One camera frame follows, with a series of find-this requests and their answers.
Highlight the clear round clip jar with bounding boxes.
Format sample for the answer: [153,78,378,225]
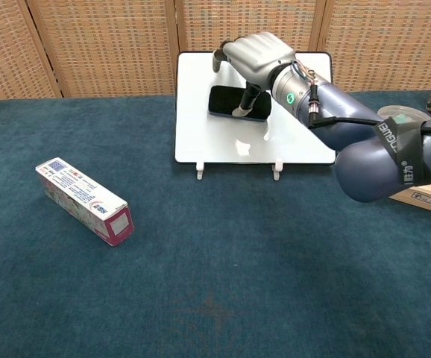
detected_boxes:
[377,104,431,122]

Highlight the grey velcro strap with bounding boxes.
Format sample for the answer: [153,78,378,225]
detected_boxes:
[372,115,431,187]

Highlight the white board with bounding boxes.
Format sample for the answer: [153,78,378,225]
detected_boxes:
[173,51,338,166]

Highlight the white plastic bracket with legs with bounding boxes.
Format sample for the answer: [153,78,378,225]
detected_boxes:
[195,158,286,182]

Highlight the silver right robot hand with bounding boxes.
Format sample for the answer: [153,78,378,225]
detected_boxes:
[211,31,298,118]

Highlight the woven bamboo folding screen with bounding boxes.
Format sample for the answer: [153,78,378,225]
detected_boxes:
[0,0,431,103]

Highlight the beige lidded food container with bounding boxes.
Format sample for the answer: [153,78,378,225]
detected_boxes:
[388,182,431,217]

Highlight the black felt whiteboard eraser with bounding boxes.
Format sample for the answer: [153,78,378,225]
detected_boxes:
[207,85,272,123]

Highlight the teal blue tablecloth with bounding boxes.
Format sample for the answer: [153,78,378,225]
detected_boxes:
[0,89,431,358]

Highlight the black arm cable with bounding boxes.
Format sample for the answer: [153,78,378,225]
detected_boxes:
[302,69,431,135]

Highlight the white pink toothpaste box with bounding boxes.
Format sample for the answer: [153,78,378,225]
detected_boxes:
[35,157,135,248]

